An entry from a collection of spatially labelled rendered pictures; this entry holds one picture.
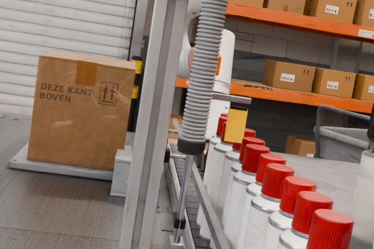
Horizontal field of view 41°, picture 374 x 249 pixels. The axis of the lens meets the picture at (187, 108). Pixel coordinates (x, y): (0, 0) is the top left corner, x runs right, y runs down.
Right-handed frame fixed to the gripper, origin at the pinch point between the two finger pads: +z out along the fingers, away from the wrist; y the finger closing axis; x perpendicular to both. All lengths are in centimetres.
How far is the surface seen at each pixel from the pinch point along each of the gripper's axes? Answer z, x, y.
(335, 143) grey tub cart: -45, 184, 110
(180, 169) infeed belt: 0.4, 17.3, -3.1
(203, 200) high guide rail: 9.6, -31.9, -4.3
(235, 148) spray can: 1.0, -35.4, -0.9
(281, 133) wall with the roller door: -94, 429, 152
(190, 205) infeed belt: 9.9, -8.8, -3.2
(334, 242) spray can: 13, -73, 0
